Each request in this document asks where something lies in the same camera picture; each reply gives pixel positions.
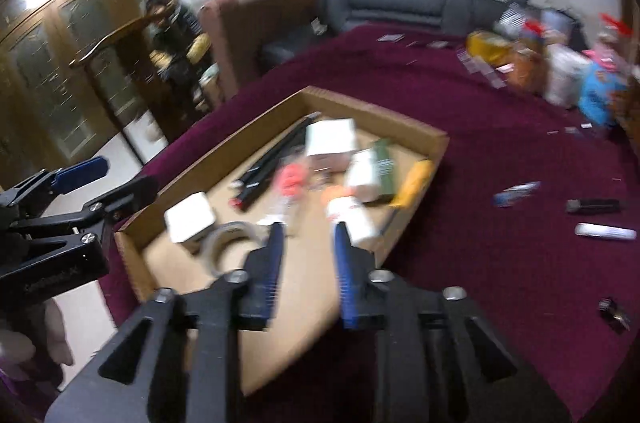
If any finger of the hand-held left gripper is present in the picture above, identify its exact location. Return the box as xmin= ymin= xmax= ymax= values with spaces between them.
xmin=10 ymin=176 xmax=161 ymax=249
xmin=0 ymin=156 xmax=109 ymax=224

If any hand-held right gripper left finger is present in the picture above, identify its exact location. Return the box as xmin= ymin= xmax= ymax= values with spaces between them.
xmin=45 ymin=222 xmax=288 ymax=423

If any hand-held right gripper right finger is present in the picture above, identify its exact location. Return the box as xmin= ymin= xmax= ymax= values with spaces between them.
xmin=332 ymin=222 xmax=571 ymax=423

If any shallow cardboard box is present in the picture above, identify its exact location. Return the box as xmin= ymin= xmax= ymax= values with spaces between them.
xmin=114 ymin=86 xmax=449 ymax=399

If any white plastic bottle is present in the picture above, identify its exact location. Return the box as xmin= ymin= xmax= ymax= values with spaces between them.
xmin=345 ymin=150 xmax=382 ymax=204

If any person's left hand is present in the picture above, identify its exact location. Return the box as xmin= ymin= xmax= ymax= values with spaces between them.
xmin=0 ymin=297 xmax=74 ymax=386

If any clear tape roll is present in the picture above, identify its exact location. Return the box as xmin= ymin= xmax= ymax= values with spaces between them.
xmin=202 ymin=220 xmax=267 ymax=277

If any white bottle with orange cap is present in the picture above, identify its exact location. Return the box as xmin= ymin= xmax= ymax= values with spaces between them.
xmin=325 ymin=196 xmax=379 ymax=250

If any small white square box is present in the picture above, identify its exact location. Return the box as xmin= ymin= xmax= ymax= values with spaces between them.
xmin=163 ymin=192 xmax=217 ymax=245

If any clear item with red cap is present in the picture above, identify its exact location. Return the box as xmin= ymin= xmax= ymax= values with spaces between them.
xmin=269 ymin=162 xmax=307 ymax=235

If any bundle of black pens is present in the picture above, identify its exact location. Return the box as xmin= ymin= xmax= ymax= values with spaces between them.
xmin=229 ymin=113 xmax=322 ymax=212

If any wooden glass door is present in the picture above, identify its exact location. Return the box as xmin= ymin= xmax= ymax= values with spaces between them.
xmin=0 ymin=0 xmax=201 ymax=176

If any white rectangular box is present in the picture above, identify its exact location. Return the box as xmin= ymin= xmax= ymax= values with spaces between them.
xmin=304 ymin=118 xmax=359 ymax=172

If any curved wooden board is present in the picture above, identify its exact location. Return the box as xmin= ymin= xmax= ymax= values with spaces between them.
xmin=69 ymin=10 xmax=177 ymax=70

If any blue and white packet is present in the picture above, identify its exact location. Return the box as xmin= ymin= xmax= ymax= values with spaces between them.
xmin=492 ymin=181 xmax=542 ymax=208

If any maroon tablecloth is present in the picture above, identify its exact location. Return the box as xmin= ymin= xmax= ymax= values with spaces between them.
xmin=97 ymin=23 xmax=640 ymax=423

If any brown armchair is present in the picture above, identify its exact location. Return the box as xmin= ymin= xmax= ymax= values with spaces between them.
xmin=199 ymin=0 xmax=324 ymax=105

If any black lighter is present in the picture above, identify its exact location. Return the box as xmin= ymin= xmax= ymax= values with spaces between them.
xmin=565 ymin=198 xmax=621 ymax=215

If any white tube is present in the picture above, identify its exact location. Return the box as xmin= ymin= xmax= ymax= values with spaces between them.
xmin=573 ymin=222 xmax=637 ymax=240

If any black leather sofa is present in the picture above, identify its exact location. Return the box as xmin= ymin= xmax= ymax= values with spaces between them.
xmin=259 ymin=0 xmax=587 ymax=77

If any small black clip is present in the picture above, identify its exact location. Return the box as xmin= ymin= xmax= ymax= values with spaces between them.
xmin=598 ymin=297 xmax=632 ymax=333

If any orange jar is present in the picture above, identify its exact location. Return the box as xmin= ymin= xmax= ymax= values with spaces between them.
xmin=510 ymin=30 xmax=549 ymax=92

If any white jar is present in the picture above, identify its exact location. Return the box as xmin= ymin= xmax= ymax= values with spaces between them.
xmin=545 ymin=45 xmax=591 ymax=107

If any blue can with pink lid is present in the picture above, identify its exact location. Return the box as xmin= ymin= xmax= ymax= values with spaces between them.
xmin=578 ymin=48 xmax=627 ymax=127

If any clear jar with red lid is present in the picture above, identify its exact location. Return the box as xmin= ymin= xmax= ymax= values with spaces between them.
xmin=597 ymin=13 xmax=640 ymax=70

